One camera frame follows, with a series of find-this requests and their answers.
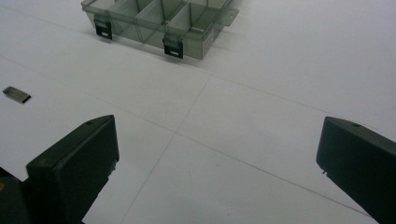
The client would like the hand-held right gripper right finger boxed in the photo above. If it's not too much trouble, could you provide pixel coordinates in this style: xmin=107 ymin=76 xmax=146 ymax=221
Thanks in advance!
xmin=316 ymin=116 xmax=396 ymax=224

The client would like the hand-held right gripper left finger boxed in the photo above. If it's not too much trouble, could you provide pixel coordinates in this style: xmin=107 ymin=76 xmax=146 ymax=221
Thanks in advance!
xmin=25 ymin=114 xmax=120 ymax=224

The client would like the small grey metal plate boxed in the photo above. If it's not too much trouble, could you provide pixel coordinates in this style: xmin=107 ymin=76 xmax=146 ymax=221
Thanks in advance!
xmin=2 ymin=86 xmax=32 ymax=105

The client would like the grey transparent compartment box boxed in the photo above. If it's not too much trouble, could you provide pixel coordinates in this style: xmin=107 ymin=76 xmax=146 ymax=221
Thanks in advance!
xmin=80 ymin=0 xmax=240 ymax=61

